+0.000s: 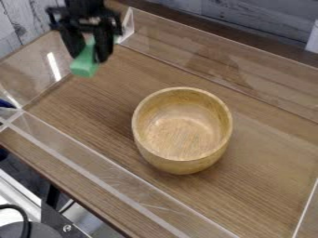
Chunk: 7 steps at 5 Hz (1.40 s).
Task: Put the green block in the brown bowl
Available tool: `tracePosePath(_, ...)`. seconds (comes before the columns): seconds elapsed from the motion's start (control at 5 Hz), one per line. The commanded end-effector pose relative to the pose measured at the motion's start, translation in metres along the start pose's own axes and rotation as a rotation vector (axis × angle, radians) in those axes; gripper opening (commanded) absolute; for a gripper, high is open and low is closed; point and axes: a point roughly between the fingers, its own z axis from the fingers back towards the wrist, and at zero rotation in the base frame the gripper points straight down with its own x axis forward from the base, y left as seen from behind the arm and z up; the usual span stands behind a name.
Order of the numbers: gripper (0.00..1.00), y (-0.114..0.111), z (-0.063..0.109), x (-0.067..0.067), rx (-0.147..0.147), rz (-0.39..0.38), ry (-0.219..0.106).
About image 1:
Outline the blue object at left edge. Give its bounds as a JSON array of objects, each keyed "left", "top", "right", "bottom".
[{"left": 0, "top": 99, "right": 15, "bottom": 108}]

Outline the black cable bottom left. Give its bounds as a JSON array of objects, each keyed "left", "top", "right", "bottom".
[{"left": 0, "top": 204, "right": 32, "bottom": 238}]

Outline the brown wooden bowl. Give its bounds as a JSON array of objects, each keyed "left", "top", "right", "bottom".
[{"left": 133, "top": 86, "right": 234, "bottom": 175}]

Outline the clear acrylic enclosure wall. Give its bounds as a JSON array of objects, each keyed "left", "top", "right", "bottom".
[{"left": 0, "top": 9, "right": 318, "bottom": 238}]

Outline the black metal bracket with screw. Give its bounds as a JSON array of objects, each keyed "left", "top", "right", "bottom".
[{"left": 42, "top": 203, "right": 92, "bottom": 238}]

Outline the green rectangular block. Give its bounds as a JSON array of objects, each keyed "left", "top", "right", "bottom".
[{"left": 70, "top": 37, "right": 98, "bottom": 77}]

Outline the black table leg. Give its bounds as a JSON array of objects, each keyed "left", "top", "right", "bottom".
[{"left": 46, "top": 185, "right": 62, "bottom": 209}]

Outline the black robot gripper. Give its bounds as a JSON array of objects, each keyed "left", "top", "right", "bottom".
[{"left": 46, "top": 0, "right": 123, "bottom": 63}]

